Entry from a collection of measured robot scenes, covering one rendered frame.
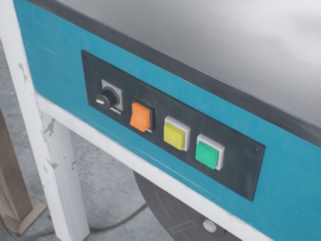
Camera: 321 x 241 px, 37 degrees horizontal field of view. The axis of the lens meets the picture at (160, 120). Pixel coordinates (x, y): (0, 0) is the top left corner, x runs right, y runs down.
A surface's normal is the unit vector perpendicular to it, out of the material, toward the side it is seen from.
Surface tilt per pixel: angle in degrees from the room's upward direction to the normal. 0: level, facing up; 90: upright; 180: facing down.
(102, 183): 0
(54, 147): 90
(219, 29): 0
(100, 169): 0
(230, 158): 90
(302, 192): 90
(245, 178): 90
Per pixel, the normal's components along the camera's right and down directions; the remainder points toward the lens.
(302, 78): 0.00, -0.71
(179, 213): -0.63, 0.55
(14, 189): 0.85, 0.37
